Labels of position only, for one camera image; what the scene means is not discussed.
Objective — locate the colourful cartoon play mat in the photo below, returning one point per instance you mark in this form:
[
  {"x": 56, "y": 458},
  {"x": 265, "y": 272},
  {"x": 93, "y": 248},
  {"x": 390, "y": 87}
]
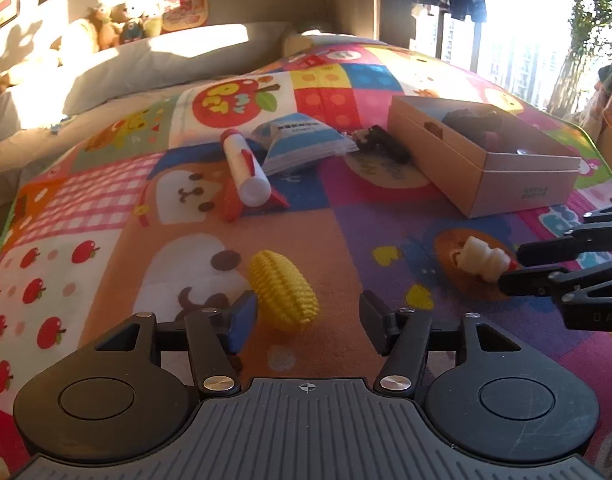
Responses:
[{"x": 135, "y": 240}]

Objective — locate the yellow plush toy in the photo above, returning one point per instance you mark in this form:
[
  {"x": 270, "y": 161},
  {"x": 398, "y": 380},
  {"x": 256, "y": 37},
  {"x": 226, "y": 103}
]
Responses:
[{"x": 154, "y": 21}]

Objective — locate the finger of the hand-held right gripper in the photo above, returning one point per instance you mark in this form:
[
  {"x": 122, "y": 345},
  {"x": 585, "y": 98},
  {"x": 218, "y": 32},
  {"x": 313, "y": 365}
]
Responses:
[
  {"x": 541, "y": 252},
  {"x": 526, "y": 282}
]

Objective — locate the beige cardboard box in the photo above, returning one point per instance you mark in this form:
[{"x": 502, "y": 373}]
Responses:
[{"x": 511, "y": 190}]

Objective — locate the yellow corn toy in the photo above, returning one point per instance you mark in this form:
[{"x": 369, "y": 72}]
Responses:
[{"x": 283, "y": 290}]

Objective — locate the blue white tissue packet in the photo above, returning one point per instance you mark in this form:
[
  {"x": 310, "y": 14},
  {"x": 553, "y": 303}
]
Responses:
[{"x": 301, "y": 145}]

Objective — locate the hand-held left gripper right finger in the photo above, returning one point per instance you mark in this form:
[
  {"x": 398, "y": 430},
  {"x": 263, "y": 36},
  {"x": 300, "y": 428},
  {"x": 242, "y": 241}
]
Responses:
[{"x": 373, "y": 317}]

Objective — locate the white plush toy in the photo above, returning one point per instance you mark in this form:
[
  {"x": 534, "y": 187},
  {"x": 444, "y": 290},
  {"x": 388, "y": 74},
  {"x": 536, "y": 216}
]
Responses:
[{"x": 78, "y": 37}]

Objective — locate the white pillow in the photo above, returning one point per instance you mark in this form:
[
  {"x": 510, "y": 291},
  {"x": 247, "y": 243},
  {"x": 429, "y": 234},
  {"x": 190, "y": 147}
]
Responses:
[{"x": 326, "y": 37}]

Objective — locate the black plush toy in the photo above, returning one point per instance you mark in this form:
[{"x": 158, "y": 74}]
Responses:
[{"x": 471, "y": 120}]

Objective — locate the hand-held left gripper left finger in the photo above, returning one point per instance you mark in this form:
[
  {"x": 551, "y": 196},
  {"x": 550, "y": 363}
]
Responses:
[{"x": 243, "y": 317}]

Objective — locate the grey pillow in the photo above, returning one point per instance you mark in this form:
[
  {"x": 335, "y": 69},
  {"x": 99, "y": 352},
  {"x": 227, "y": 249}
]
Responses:
[{"x": 185, "y": 60}]

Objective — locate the small black toy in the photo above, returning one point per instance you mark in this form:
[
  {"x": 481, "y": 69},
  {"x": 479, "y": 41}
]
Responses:
[{"x": 381, "y": 140}]

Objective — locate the white red rocket toy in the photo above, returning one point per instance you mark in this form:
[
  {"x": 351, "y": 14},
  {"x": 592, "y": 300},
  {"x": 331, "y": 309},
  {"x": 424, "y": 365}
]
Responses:
[{"x": 246, "y": 170}]

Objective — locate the white ridged plastic toy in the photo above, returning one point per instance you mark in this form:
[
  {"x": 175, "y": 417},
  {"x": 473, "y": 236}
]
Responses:
[{"x": 481, "y": 260}]

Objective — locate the red printed card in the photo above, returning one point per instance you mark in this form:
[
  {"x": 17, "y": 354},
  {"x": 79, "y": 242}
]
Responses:
[{"x": 185, "y": 10}]

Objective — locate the leafy green tree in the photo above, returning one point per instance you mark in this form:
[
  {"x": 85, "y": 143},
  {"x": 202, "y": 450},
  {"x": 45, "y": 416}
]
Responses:
[{"x": 581, "y": 20}]

